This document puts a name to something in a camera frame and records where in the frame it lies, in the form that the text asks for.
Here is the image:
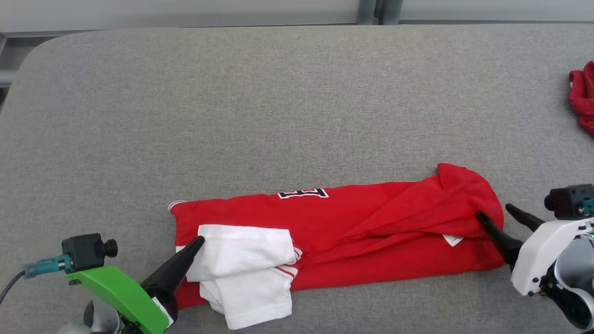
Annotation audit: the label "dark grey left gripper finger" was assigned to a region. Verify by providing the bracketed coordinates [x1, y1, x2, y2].
[140, 235, 206, 296]

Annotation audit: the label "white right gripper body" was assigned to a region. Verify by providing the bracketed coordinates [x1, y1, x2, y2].
[510, 217, 594, 297]

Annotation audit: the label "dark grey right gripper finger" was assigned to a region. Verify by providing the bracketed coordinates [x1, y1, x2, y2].
[505, 203, 547, 231]
[475, 211, 523, 272]

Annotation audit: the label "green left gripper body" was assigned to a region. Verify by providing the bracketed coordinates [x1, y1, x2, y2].
[66, 265, 180, 334]

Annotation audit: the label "red jersey with white sleeves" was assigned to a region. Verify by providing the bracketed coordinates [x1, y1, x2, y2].
[168, 162, 507, 330]

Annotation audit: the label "red shorts with white lining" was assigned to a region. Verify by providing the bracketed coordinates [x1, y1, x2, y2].
[568, 60, 594, 136]

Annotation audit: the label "grey metal partition post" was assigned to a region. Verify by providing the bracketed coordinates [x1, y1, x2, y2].
[357, 0, 404, 25]

